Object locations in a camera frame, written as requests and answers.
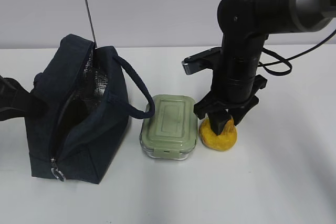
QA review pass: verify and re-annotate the yellow pear shaped fruit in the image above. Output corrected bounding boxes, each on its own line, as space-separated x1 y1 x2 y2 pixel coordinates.
199 118 238 152

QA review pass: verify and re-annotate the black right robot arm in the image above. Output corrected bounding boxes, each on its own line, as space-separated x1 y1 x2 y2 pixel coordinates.
183 0 335 135

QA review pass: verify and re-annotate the dark navy fabric lunch bag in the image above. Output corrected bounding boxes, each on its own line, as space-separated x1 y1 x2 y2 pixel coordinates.
25 34 155 184

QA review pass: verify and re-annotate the green lidded glass food container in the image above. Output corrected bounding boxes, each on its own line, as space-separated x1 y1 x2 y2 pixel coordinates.
139 94 198 161

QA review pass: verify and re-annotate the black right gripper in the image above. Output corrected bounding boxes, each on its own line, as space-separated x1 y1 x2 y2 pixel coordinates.
193 74 267 135

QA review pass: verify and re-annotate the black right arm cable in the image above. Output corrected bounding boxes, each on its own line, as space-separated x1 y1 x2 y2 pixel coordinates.
258 26 336 76

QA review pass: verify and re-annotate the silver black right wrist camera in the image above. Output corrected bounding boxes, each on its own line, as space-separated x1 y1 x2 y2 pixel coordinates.
182 47 221 75

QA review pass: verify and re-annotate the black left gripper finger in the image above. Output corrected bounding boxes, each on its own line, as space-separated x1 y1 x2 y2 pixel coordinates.
1 77 48 121

